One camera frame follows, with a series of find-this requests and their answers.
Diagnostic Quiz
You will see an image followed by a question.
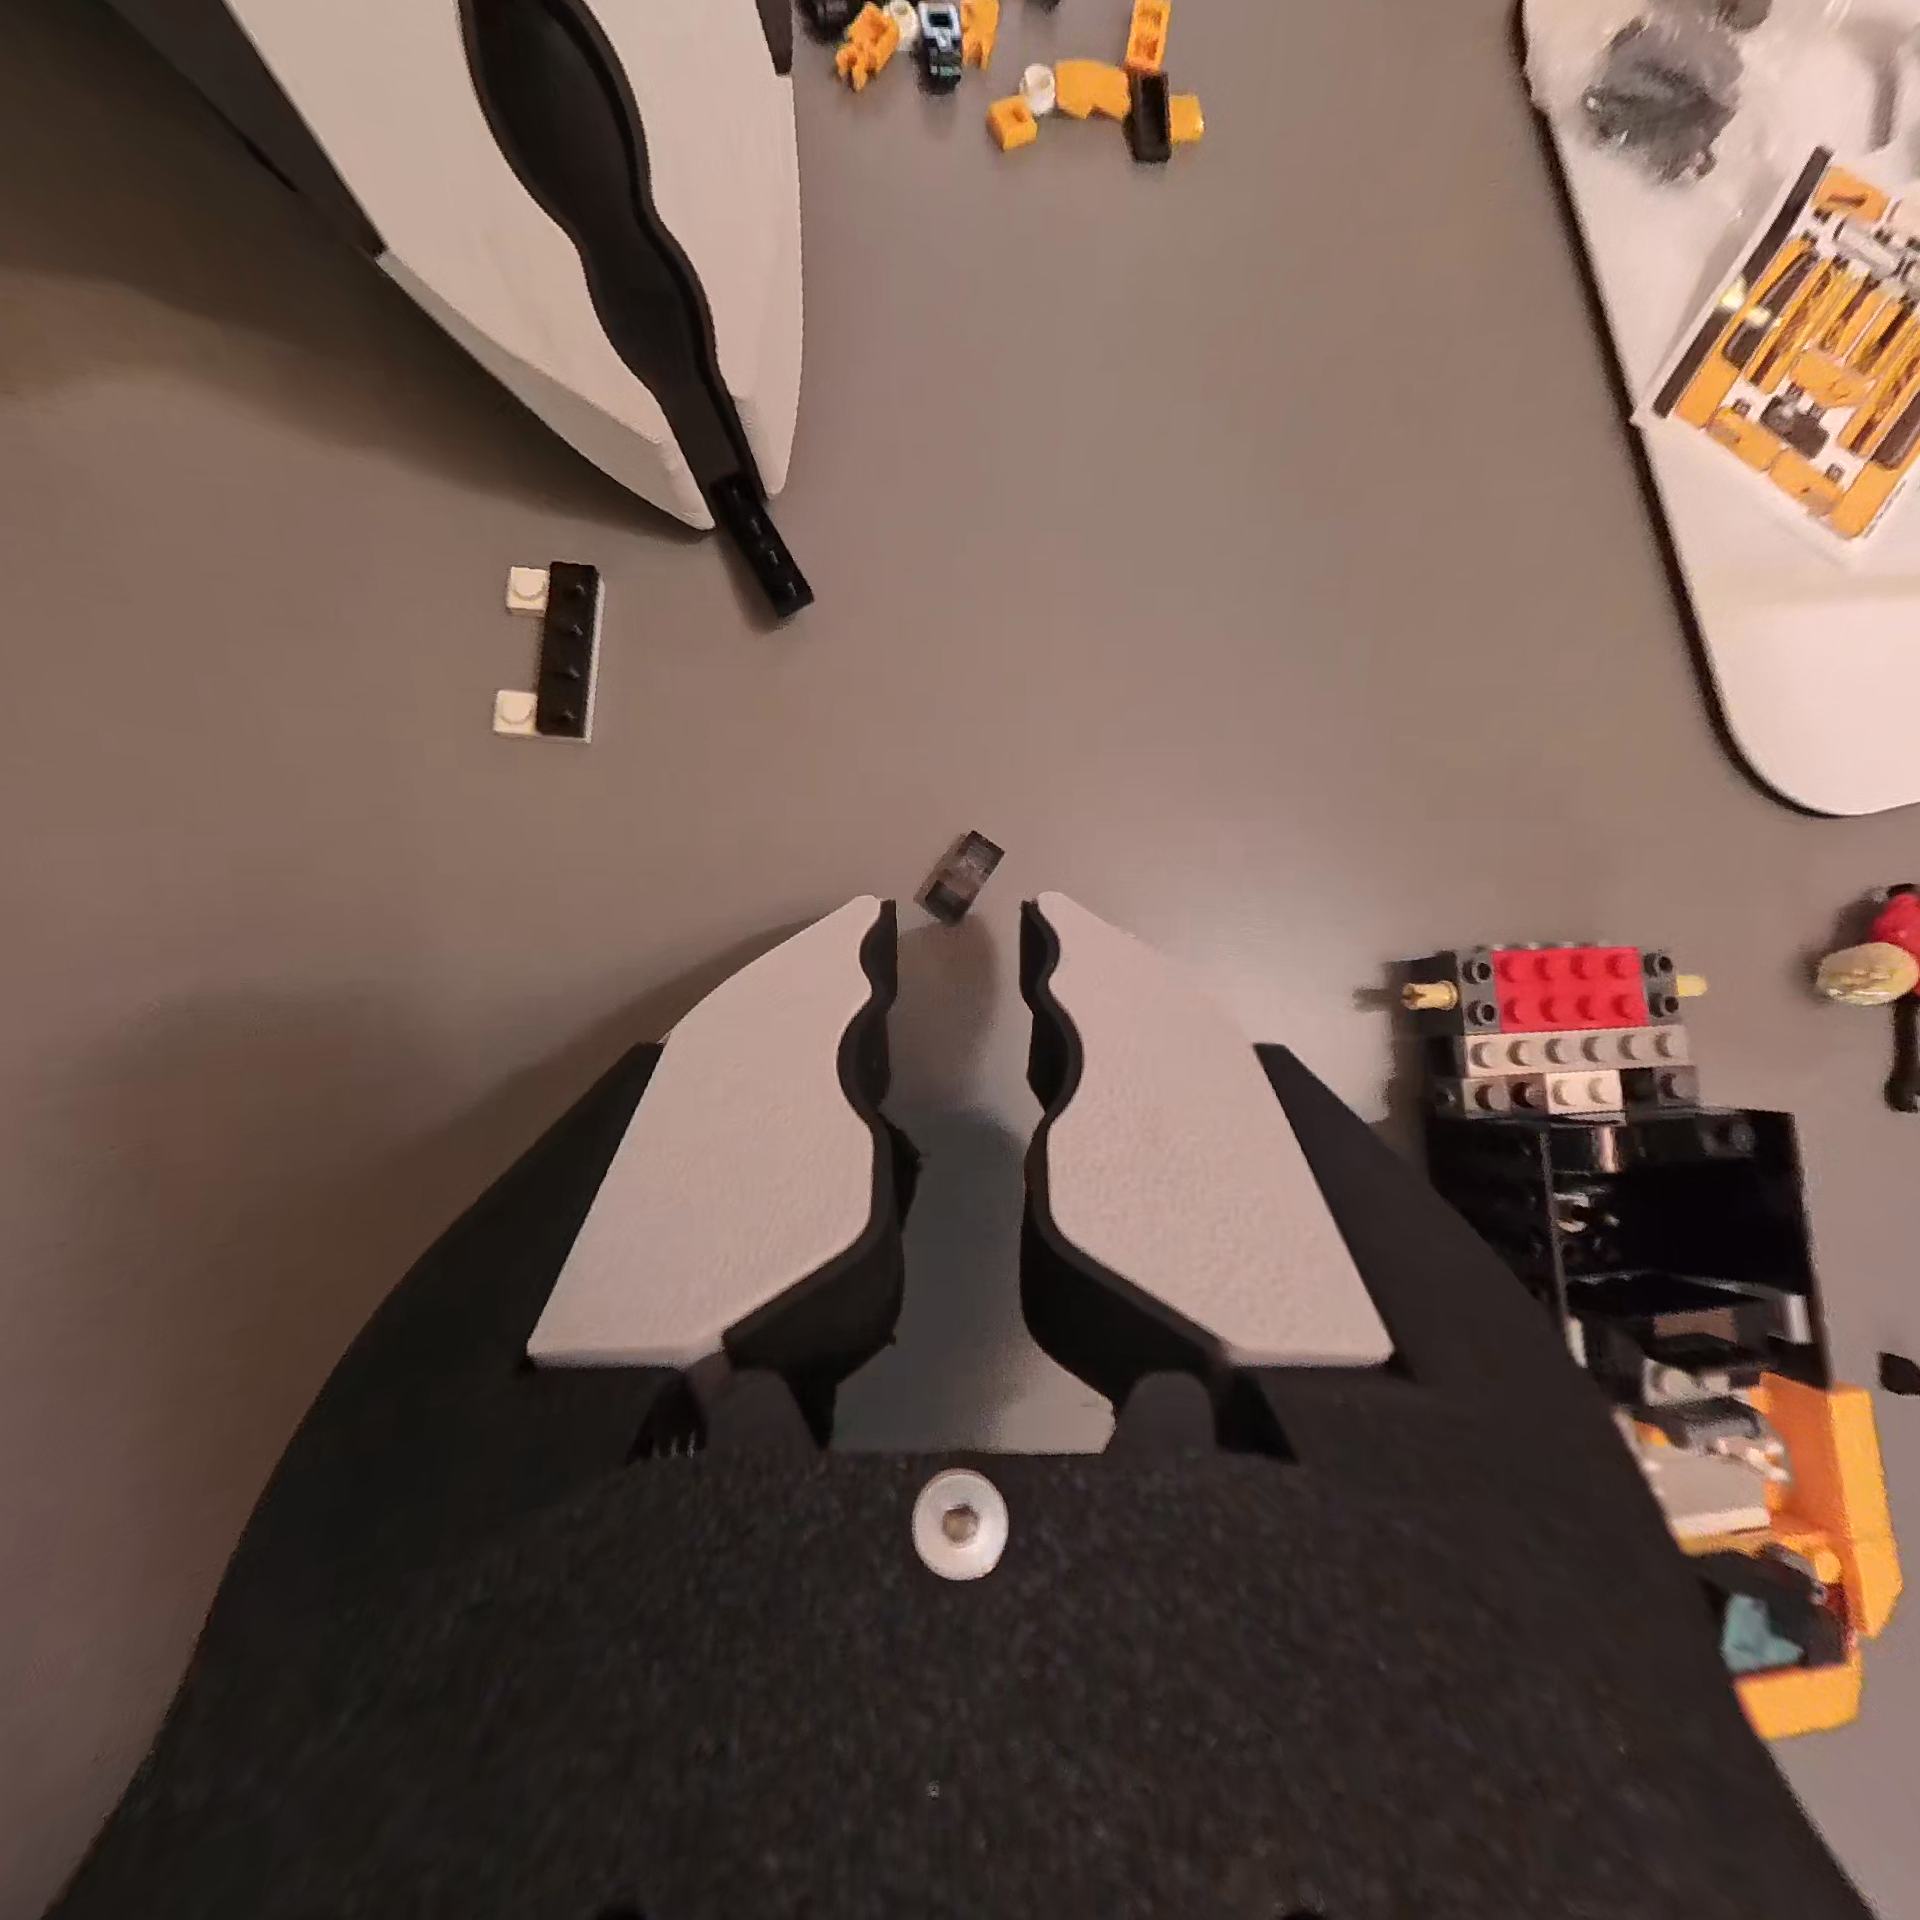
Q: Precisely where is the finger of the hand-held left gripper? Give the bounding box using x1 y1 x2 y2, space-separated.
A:
225 0 716 537
538 0 808 502

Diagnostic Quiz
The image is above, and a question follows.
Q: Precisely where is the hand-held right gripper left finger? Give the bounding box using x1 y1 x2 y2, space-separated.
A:
525 894 919 1449

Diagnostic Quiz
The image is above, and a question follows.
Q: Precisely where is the pile of mixed small lego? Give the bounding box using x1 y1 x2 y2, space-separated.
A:
797 0 1206 166

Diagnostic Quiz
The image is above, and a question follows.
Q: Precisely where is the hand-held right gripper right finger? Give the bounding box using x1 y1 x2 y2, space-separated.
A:
1019 891 1399 1449

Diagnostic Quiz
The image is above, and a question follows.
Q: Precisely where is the small smoky lego brick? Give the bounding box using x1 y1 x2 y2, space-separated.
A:
915 830 1006 927

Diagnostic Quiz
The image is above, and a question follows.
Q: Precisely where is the white tray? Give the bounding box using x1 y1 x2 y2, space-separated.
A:
1517 0 1920 823

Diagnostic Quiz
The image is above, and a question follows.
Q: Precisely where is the bag of dark lego parts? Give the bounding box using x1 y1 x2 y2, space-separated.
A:
1577 0 1775 188

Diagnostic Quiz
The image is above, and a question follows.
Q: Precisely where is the partly built lego car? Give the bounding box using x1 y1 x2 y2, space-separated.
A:
1354 941 1898 1748

